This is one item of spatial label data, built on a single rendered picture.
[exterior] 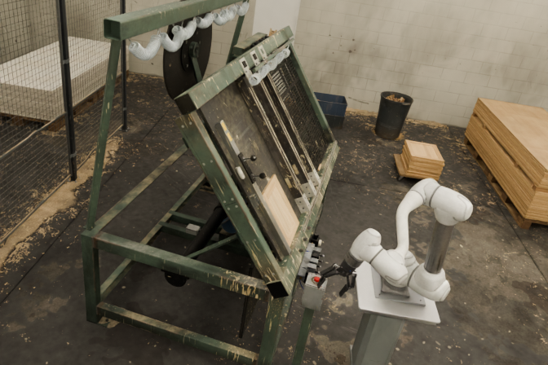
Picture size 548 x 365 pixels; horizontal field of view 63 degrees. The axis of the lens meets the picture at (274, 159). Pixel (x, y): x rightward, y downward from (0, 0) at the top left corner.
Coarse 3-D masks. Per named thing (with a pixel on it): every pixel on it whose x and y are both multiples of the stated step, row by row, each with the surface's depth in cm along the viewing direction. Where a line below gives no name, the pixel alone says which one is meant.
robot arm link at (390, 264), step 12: (408, 192) 248; (408, 204) 240; (420, 204) 245; (396, 216) 237; (396, 228) 233; (408, 240) 226; (384, 252) 216; (396, 252) 217; (372, 264) 216; (384, 264) 212; (396, 264) 212; (384, 276) 213; (396, 276) 210
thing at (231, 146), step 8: (216, 128) 260; (224, 136) 261; (232, 144) 263; (232, 152) 264; (248, 176) 268; (248, 184) 271; (256, 184) 274; (256, 192) 271; (264, 200) 277; (264, 208) 275; (264, 216) 277; (272, 216) 280; (272, 224) 278; (272, 232) 281; (280, 232) 282; (280, 240) 282; (288, 248) 285
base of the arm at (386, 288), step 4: (384, 280) 292; (384, 284) 291; (388, 284) 288; (384, 288) 288; (388, 288) 288; (392, 288) 286; (396, 288) 286; (400, 288) 286; (404, 288) 287; (408, 288) 290; (384, 292) 287; (388, 292) 287; (392, 292) 287; (396, 292) 286; (400, 292) 286; (404, 292) 286; (408, 292) 287; (404, 296) 286; (408, 296) 285
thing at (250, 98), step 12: (240, 60) 293; (264, 72) 298; (240, 84) 301; (252, 96) 302; (252, 108) 306; (264, 120) 307; (264, 132) 311; (276, 144) 313; (276, 156) 317; (288, 168) 318; (300, 192) 324; (300, 204) 328
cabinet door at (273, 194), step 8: (272, 176) 305; (272, 184) 300; (280, 184) 310; (264, 192) 285; (272, 192) 296; (280, 192) 306; (272, 200) 293; (280, 200) 302; (288, 200) 314; (272, 208) 289; (280, 208) 299; (288, 208) 310; (280, 216) 295; (288, 216) 306; (280, 224) 291; (288, 224) 302; (296, 224) 313; (288, 232) 298; (288, 240) 294
